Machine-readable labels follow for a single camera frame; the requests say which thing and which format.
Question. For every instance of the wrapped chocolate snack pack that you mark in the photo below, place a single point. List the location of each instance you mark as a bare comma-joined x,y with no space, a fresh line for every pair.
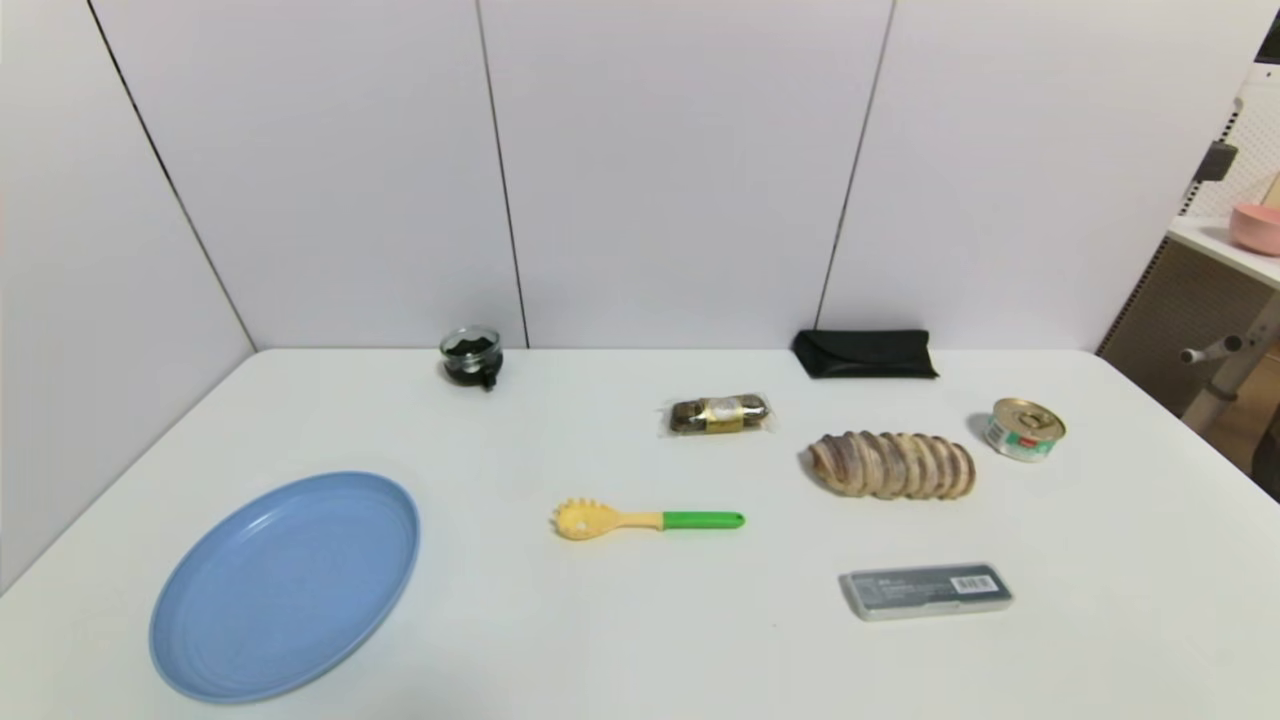
720,414

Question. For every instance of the blue plate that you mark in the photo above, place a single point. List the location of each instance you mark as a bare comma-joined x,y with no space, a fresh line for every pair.
280,590

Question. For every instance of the brown perforated panel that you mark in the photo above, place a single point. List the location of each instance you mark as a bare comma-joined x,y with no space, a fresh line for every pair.
1170,320

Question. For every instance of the small glass jar black contents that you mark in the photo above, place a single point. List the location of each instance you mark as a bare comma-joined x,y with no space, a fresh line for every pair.
470,360

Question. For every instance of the pink bowl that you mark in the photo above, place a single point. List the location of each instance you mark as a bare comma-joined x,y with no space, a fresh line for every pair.
1258,230

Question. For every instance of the grey table leg with crank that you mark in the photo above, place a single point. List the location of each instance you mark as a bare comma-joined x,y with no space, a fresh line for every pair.
1225,390

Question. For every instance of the grey plastic pencil case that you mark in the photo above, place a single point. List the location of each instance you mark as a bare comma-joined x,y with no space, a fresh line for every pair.
920,592

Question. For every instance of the black device on pegboard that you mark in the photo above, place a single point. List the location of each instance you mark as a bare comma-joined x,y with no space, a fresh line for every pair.
1218,160

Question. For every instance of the white pegboard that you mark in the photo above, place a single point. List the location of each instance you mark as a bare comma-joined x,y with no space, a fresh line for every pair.
1255,150

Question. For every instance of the black screen corner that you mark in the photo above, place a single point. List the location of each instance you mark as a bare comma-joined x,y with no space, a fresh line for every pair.
1272,40

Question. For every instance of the black fabric pouch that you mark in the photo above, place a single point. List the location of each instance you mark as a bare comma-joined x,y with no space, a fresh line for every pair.
865,355

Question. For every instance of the tin can gold lid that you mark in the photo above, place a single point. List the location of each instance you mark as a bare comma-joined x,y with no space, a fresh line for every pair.
1022,435

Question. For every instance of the sliced bread loaf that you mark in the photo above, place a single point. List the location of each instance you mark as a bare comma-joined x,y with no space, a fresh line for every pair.
890,465

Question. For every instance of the white side table top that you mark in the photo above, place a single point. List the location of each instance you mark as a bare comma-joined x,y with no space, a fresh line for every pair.
1210,240

